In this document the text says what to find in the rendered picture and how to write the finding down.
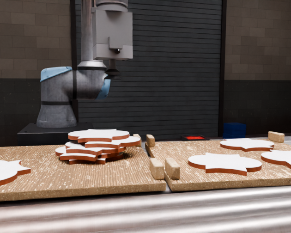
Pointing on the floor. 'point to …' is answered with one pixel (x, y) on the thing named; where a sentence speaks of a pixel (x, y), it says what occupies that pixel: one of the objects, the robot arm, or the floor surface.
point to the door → (154, 81)
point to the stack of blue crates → (234, 130)
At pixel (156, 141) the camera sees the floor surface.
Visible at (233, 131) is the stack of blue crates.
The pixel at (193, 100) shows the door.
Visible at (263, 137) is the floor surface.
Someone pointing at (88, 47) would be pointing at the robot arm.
